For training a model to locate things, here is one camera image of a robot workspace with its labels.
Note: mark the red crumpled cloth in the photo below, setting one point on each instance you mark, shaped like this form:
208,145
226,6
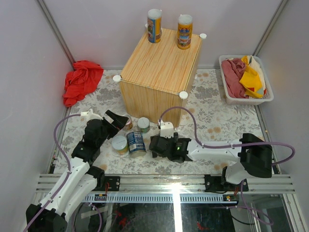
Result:
82,81

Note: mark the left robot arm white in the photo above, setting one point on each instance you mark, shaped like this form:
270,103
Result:
53,212

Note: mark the fruit can silver bottom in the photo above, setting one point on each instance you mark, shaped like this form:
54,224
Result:
129,124

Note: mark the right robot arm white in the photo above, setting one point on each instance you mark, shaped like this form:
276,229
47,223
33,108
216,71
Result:
250,157

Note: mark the white corner connector back-right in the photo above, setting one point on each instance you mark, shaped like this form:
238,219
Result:
203,36

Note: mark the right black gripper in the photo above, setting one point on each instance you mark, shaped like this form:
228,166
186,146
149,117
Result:
174,139

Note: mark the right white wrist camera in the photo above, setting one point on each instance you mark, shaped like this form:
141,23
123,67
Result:
166,129

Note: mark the dark blue soup can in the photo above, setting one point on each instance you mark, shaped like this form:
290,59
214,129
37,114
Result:
136,144

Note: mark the small green white-lid can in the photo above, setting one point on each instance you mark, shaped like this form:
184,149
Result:
143,124

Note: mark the white plastic basket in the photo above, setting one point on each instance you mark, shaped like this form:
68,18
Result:
267,97

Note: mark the wooden grain cabinet box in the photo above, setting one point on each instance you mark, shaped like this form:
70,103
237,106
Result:
155,74

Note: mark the aluminium mounting rail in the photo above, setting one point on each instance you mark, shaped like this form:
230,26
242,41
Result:
143,183

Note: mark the white cloth in basket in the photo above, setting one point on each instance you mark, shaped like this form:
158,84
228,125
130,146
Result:
256,66

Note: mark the pink cloth in basket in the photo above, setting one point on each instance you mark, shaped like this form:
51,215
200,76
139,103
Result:
233,71

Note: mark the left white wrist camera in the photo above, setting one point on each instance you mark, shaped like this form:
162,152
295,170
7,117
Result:
89,115

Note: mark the white corner connector front-right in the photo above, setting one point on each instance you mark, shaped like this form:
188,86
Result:
183,95

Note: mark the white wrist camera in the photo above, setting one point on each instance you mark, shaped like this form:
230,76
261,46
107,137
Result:
89,115
166,129

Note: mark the white corner connector front-left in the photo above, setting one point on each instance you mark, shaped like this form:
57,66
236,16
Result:
116,78

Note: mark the yellow cloth in basket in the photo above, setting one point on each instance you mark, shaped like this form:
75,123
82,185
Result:
251,81

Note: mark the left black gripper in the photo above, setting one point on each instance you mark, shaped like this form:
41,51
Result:
119,121

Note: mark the short yellow silver-top can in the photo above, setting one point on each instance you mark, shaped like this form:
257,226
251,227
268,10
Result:
119,144

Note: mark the tall yellow congee can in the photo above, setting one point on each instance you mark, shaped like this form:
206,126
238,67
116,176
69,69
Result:
184,32

